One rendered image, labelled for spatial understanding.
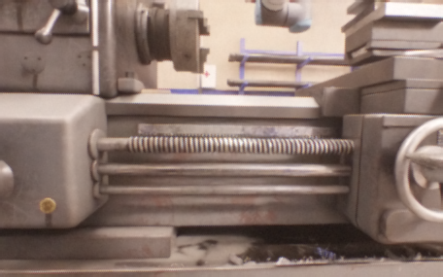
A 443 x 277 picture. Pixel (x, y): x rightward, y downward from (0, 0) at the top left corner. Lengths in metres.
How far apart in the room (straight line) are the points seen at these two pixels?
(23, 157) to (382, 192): 0.76
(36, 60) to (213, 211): 0.60
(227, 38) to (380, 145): 3.71
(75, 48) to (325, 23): 4.36
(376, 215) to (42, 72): 0.87
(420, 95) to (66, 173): 0.76
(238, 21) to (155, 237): 3.92
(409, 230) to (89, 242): 0.77
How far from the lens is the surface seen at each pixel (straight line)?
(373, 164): 0.59
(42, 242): 0.78
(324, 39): 4.62
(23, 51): 0.75
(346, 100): 0.69
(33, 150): 0.56
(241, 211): 0.67
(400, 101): 0.62
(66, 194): 0.55
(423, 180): 0.60
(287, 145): 0.56
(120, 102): 0.64
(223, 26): 4.18
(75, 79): 0.67
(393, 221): 0.62
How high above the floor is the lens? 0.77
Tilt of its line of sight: 4 degrees down
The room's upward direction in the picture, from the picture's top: 1 degrees clockwise
